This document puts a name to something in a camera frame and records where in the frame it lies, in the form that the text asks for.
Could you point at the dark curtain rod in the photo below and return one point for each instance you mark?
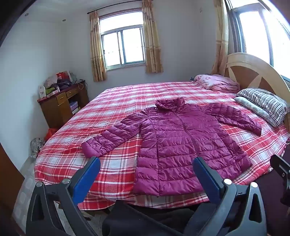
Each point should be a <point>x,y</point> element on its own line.
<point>113,7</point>

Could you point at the stack of small boxes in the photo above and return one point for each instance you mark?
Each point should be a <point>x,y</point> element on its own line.
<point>74,107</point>

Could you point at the beige curtain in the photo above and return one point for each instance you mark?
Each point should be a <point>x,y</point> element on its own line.
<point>221,45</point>
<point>96,50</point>
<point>151,40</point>

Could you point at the pile of clutter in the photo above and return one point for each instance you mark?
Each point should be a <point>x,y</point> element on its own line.
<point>56,84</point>

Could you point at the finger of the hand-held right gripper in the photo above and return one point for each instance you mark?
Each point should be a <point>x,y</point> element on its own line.
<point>282,174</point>

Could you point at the silver crumpled bag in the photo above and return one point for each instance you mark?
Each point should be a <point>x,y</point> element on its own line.
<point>37,145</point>

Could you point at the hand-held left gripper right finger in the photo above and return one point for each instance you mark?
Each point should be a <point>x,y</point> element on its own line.
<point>207,179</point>

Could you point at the small window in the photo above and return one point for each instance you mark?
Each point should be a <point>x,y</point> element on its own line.
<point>122,45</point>

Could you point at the striped pillow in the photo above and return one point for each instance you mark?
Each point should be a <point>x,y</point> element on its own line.
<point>265,102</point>

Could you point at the pink folded blanket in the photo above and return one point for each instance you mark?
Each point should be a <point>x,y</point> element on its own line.
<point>217,82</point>

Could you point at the bed with red plaid sheet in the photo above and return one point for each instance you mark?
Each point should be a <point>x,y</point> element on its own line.
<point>79,127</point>

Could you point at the large window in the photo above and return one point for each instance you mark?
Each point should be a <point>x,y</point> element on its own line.
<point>253,34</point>

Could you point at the wooden door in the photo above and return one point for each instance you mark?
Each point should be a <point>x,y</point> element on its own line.
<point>9,181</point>

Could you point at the grey floral pillow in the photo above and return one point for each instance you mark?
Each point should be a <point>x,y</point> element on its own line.
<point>249,105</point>

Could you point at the wooden desk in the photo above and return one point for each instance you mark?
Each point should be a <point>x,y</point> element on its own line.
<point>56,113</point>

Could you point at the magenta puffer jacket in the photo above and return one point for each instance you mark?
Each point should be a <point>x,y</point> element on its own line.
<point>181,140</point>

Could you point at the red plastic bag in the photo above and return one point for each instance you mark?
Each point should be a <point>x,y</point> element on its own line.
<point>51,133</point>

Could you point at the wooden headboard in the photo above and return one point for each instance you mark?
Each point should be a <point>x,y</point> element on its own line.
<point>244,74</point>

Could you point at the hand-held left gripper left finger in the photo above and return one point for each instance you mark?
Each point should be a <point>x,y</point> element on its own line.
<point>87,179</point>

